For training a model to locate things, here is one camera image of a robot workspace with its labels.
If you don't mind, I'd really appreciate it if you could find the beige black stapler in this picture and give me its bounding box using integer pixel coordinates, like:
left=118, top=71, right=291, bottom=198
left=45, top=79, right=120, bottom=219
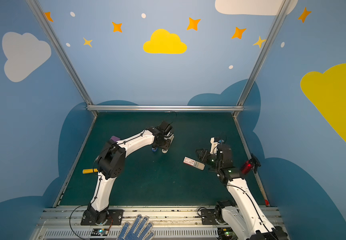
left=161, top=135, right=174, bottom=154

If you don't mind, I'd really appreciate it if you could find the red white staple box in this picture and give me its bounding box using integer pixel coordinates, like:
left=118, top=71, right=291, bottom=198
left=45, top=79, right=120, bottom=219
left=183, top=157, right=205, bottom=171

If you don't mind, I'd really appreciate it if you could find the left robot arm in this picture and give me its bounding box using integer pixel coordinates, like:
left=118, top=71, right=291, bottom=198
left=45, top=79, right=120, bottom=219
left=81, top=121, right=174, bottom=226

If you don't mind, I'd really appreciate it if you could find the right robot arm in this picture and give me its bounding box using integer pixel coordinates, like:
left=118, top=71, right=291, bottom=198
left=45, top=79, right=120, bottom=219
left=195, top=144, right=288, bottom=240

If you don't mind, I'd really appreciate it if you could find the purple pink spatula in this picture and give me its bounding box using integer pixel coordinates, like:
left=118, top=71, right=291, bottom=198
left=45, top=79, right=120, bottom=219
left=110, top=136, right=121, bottom=142

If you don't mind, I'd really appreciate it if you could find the right controller board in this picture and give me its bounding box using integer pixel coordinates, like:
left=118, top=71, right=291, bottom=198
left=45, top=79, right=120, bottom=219
left=217, top=228, right=236, bottom=240

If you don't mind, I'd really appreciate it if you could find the controller board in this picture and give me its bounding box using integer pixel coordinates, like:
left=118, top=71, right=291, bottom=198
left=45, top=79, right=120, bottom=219
left=217, top=228, right=236, bottom=240
left=91, top=229, right=110, bottom=237

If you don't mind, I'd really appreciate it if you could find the yellow spatula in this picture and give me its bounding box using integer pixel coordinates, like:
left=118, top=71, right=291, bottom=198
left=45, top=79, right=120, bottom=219
left=83, top=169, right=99, bottom=174

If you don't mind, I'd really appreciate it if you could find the blue dotted work glove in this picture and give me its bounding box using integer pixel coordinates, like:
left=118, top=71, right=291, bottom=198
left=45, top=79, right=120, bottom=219
left=117, top=214, right=155, bottom=240

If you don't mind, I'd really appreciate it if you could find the left controller board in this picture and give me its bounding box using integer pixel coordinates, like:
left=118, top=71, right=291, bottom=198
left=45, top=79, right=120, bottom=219
left=91, top=229, right=110, bottom=237

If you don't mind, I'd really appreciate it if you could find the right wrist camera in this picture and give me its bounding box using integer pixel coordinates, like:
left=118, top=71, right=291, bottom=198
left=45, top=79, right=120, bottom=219
left=210, top=137, right=224, bottom=155

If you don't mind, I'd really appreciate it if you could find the aluminium rear frame bar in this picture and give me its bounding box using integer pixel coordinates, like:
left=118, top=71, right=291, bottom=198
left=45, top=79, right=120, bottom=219
left=87, top=105, right=244, bottom=112

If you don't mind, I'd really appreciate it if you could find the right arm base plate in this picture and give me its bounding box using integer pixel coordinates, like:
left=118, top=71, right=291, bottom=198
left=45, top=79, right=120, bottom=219
left=197, top=208, right=219, bottom=225

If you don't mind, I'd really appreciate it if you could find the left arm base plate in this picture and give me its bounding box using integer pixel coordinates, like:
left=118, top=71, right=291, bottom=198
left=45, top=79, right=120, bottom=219
left=81, top=209, right=124, bottom=226

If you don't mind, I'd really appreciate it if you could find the right aluminium frame post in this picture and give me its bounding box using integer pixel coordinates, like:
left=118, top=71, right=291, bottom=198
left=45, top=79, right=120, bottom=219
left=236, top=0, right=293, bottom=109

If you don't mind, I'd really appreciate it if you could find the aluminium frame post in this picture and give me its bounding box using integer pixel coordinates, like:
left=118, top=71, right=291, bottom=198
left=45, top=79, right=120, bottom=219
left=236, top=0, right=293, bottom=109
left=26, top=0, right=94, bottom=106

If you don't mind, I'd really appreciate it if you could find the left aluminium frame post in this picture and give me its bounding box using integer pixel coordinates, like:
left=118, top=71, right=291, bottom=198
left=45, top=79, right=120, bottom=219
left=26, top=0, right=94, bottom=106

